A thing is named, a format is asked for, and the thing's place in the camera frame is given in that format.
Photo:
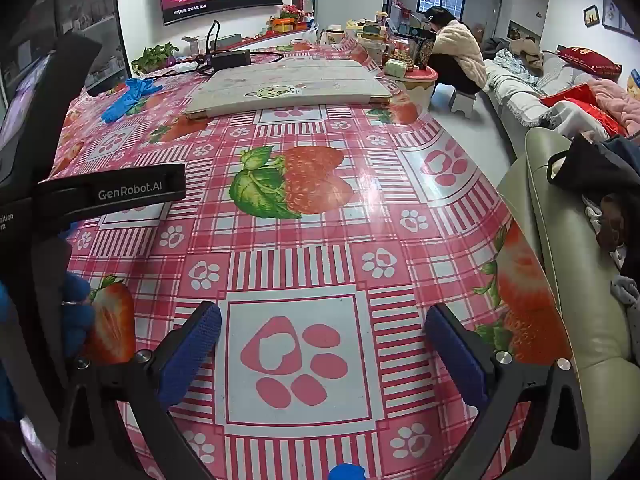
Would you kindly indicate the red cushion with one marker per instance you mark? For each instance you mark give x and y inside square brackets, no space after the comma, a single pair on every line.
[590,61]

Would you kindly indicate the strawberry print tablecloth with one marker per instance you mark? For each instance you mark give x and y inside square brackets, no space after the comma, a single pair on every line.
[350,270]

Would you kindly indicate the person's left hand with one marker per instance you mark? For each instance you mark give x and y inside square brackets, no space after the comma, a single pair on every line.
[77,315]

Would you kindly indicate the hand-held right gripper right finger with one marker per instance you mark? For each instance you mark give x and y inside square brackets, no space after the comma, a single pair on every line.
[457,355]

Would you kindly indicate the blue rubber gloves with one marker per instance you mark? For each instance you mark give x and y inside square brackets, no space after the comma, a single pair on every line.
[131,97]

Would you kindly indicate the dark clothing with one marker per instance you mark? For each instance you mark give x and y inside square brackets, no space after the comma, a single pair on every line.
[595,170]

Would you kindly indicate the red cloth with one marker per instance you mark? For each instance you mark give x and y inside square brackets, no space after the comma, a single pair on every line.
[575,97]

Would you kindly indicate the white folded board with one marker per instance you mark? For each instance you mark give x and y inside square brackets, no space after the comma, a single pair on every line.
[290,85]

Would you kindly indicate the pile of jars and boxes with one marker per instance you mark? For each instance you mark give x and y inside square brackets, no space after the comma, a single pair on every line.
[385,37]

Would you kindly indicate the brown clothing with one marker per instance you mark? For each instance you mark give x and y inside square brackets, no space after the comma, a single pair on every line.
[527,55]

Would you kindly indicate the large framed wall picture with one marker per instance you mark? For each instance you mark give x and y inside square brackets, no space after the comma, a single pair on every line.
[617,15]

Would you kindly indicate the green potted plant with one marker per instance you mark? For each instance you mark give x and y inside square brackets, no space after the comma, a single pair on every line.
[155,57]

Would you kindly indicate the glass door cabinet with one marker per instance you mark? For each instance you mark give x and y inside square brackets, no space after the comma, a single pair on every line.
[95,15]

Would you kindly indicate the small framed wall picture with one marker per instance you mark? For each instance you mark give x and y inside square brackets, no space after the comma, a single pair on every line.
[590,16]

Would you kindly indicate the orange box with flowers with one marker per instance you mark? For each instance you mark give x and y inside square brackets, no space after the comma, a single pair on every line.
[287,21]

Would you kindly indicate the pink blanket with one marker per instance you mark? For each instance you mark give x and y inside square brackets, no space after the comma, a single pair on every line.
[612,100]

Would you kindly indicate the white stool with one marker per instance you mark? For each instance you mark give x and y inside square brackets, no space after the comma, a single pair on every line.
[462,102]

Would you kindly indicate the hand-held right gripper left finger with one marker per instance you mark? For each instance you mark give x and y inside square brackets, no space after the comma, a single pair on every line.
[192,355]

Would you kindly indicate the open cardboard box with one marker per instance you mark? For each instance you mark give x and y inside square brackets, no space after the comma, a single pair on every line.
[192,45]

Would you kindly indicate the flat grey box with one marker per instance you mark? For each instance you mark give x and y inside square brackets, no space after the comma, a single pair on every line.
[229,41]

